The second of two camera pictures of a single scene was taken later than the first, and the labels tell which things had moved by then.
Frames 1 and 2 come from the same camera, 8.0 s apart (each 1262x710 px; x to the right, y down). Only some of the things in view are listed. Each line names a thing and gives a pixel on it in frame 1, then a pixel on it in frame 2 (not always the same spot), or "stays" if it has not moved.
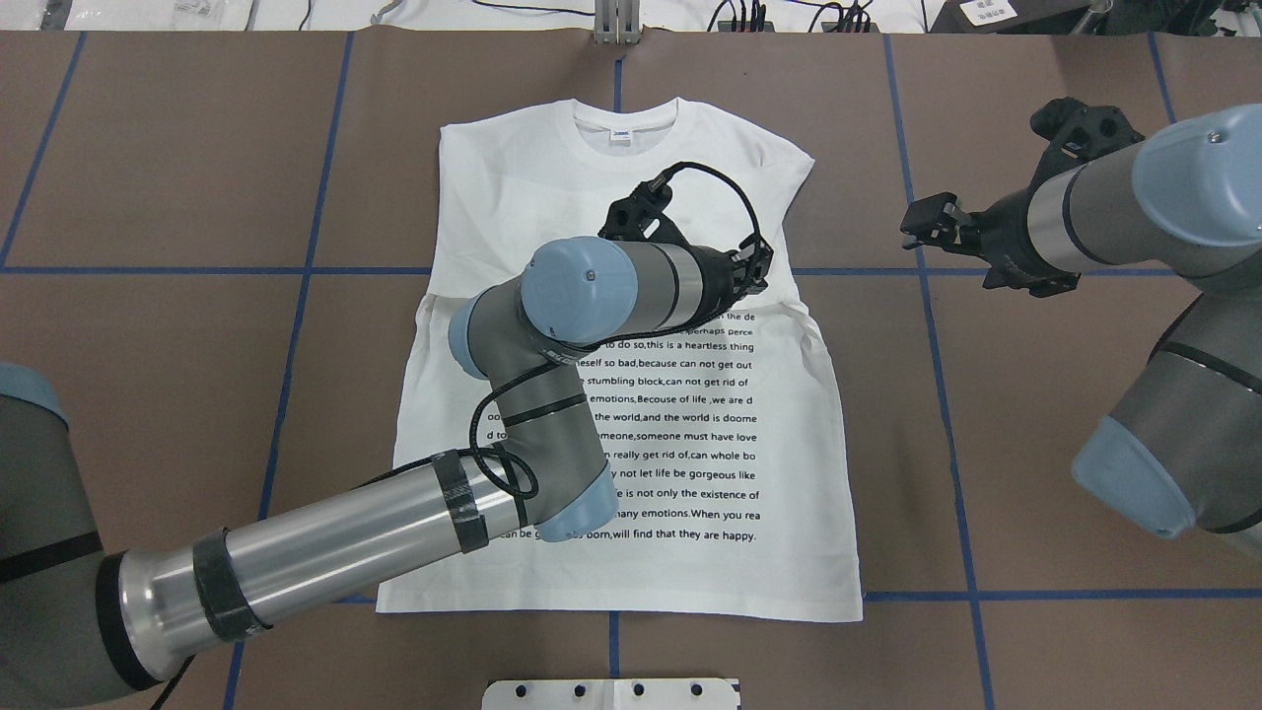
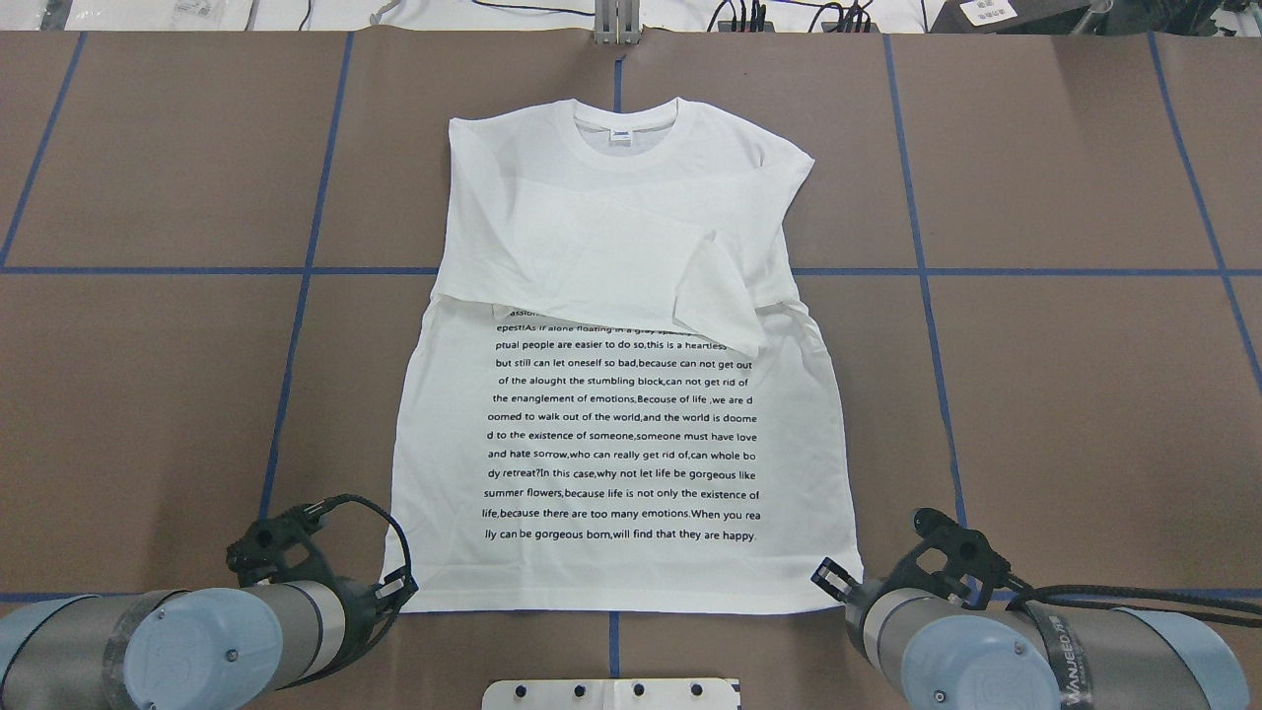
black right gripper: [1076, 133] → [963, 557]
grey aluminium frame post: [617, 22] stays
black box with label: [1009, 16] stays
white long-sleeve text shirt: [723, 436] stays
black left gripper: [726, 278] → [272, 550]
